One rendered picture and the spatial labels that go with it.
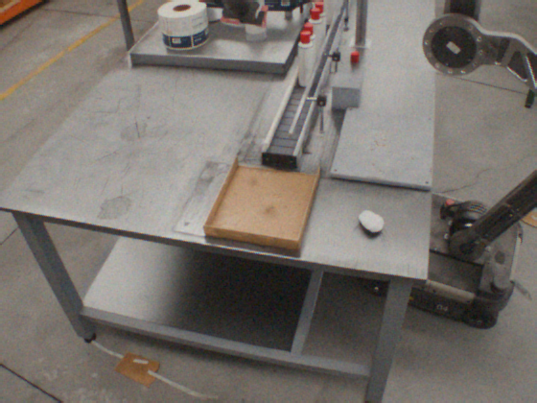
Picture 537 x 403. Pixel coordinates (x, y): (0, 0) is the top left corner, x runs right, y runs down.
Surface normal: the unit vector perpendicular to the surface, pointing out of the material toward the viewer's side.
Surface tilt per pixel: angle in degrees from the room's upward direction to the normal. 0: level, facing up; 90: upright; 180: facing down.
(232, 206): 0
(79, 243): 0
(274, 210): 0
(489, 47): 90
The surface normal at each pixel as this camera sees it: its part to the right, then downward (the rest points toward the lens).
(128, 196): -0.05, -0.73
